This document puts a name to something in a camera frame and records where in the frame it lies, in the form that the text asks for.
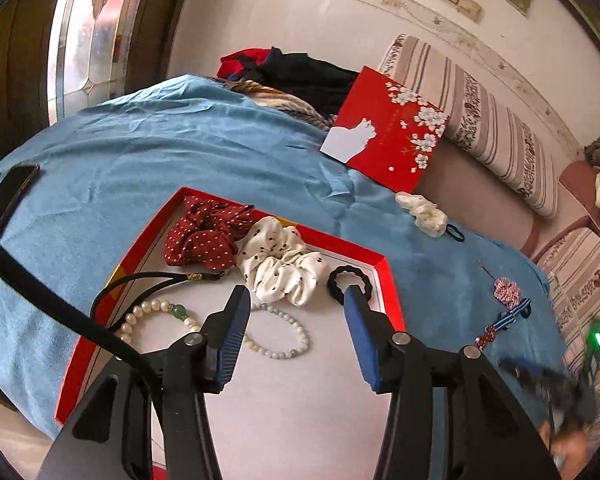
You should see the blue striped strap watch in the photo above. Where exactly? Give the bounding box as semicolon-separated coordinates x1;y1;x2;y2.
493;298;532;332

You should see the black cord necklace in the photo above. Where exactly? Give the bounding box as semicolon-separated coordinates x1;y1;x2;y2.
89;268;226;326

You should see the white pearl bracelet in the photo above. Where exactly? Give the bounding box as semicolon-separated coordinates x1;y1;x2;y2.
118;298;202;347

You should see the pale green bead bracelet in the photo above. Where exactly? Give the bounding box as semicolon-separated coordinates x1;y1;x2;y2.
241;301;312;361

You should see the black wavy hair tie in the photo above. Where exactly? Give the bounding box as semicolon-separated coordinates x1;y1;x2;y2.
326;263;374;307

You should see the red polka dot scrunchie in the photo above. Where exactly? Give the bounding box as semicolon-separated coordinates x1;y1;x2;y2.
163;196;256;271

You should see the white polka dot scrunchie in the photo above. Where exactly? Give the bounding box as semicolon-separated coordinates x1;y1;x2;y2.
235;216;329;307

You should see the striped sofa cushion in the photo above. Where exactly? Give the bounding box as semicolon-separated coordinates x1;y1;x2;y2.
538;228;600;448

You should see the red tray box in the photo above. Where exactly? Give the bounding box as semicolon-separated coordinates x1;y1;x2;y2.
55;188;404;479

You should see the cream lace scrunchie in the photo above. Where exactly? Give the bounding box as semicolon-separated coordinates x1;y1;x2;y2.
396;192;449;238

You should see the black smartphone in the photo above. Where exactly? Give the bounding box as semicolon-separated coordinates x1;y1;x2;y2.
0;164;40;237

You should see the blue towel blanket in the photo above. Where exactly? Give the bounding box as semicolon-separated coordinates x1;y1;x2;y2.
0;72;569;441

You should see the striped floral bolster pillow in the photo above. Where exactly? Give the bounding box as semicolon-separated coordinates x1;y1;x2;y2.
379;34;559;219

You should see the red floral box lid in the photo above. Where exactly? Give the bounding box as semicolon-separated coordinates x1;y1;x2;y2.
321;66;449;193

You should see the dark clothes pile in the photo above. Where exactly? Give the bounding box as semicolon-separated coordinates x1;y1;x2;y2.
216;47;358;131

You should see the stained glass window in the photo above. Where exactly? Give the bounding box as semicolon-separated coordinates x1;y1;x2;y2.
46;0;140;124

